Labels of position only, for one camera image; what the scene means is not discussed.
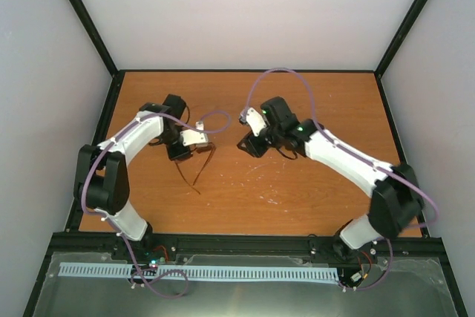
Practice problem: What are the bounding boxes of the brown sunglasses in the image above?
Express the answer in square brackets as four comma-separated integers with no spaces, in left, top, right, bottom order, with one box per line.
[174,143,217,195]

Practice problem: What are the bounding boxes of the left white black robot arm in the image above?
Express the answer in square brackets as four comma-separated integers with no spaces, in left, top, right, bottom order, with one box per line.
[73,94,192,260]

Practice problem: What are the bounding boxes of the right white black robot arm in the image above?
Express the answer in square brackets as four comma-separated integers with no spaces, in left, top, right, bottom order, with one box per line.
[237,97,425,261]

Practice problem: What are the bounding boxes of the left green controller board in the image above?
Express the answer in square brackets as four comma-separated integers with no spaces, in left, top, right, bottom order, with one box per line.
[148,257,167,268]

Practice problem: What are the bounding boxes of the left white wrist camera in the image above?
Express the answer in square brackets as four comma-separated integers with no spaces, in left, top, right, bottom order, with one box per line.
[180,121,209,147]

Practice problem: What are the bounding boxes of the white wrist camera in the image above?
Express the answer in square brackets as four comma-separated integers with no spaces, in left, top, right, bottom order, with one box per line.
[239,107,267,137]
[180,121,209,147]

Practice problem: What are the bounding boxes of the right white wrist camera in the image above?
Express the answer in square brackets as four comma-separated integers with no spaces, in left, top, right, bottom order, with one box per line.
[239,107,267,137]

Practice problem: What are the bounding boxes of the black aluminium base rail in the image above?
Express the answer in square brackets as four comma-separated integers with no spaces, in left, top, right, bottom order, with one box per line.
[47,231,446,262]

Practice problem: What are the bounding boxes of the light blue slotted cable duct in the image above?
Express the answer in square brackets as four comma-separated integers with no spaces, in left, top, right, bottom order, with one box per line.
[58,262,338,284]

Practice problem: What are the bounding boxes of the left black frame post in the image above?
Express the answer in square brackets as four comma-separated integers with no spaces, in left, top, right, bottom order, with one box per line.
[68,0,119,78]

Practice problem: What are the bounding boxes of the black frame post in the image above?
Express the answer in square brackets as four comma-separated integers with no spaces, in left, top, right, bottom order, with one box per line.
[374,0,428,79]
[68,0,119,78]

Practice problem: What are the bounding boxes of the right black frame post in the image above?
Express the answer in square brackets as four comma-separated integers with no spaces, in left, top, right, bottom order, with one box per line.
[374,0,428,79]

